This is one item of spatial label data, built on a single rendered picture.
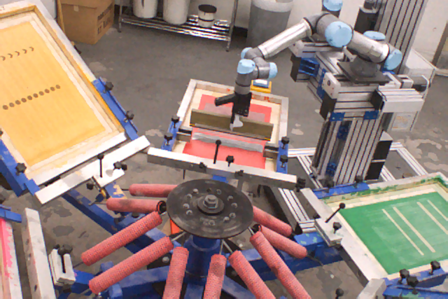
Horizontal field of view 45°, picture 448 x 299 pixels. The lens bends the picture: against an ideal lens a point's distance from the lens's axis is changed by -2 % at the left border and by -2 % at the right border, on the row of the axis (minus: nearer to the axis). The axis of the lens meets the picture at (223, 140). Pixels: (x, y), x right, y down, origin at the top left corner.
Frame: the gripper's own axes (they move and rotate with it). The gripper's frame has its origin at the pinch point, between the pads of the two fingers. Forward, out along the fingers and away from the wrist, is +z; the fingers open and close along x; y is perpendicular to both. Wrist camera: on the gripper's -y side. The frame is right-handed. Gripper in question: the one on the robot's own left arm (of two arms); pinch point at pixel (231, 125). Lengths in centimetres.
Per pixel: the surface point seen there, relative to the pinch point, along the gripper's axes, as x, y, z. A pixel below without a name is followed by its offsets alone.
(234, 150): -1.4, 3.7, 13.4
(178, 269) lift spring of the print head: -110, -6, -14
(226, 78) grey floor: 256, -19, 110
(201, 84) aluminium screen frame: 54, -22, 10
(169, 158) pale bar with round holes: -28.9, -24.4, 5.1
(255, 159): -4.9, 15.0, 13.5
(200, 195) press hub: -82, -4, -22
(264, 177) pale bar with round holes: -28.9, 19.4, 5.4
